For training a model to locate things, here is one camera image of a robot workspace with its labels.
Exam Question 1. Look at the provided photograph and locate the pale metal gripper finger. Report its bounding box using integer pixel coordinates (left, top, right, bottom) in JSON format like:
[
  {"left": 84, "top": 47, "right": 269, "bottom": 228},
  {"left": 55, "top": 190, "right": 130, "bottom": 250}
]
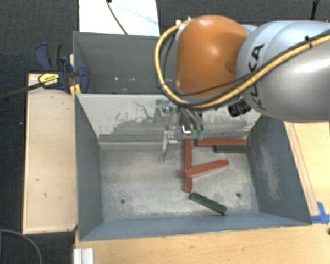
[
  {"left": 167, "top": 137, "right": 180, "bottom": 160},
  {"left": 161, "top": 133, "right": 171, "bottom": 163}
]

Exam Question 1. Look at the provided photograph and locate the red-brown flat block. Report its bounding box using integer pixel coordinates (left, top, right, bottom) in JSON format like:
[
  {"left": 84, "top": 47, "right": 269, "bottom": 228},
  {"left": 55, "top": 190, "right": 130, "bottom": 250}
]
[
  {"left": 195, "top": 138, "right": 247, "bottom": 148},
  {"left": 183, "top": 159, "right": 230, "bottom": 178},
  {"left": 183, "top": 139, "right": 194, "bottom": 194}
]

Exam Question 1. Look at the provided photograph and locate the grey metal bin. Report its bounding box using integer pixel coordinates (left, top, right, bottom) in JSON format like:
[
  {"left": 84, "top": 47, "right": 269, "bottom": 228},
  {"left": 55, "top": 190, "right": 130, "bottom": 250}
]
[{"left": 72, "top": 31, "right": 313, "bottom": 242}]

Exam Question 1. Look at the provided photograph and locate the pale wood flat board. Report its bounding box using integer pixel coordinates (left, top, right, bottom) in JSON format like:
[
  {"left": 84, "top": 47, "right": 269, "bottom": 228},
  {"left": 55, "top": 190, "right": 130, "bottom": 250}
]
[{"left": 21, "top": 73, "right": 79, "bottom": 235}]

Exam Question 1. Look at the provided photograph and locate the black cylinder on white bracket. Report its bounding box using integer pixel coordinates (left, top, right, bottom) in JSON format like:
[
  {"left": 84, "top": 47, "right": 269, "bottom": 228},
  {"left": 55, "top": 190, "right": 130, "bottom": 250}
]
[{"left": 227, "top": 98, "right": 251, "bottom": 118}]

